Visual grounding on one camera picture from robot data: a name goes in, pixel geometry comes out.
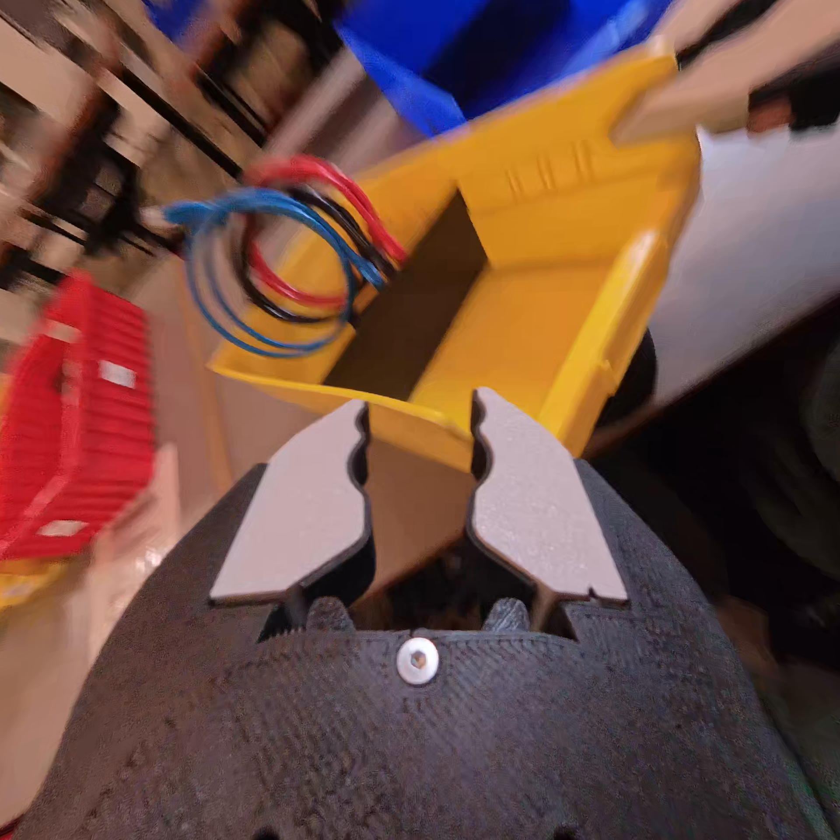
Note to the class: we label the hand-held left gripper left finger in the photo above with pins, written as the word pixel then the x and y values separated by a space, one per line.
pixel 308 505

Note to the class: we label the yellow plastic bin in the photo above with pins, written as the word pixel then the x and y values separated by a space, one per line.
pixel 558 315

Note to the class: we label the red ribbed plastic bin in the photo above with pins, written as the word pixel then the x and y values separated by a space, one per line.
pixel 79 407

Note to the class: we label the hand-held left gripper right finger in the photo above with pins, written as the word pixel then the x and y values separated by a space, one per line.
pixel 538 512

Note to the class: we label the blue plastic bin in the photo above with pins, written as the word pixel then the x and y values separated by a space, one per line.
pixel 459 39

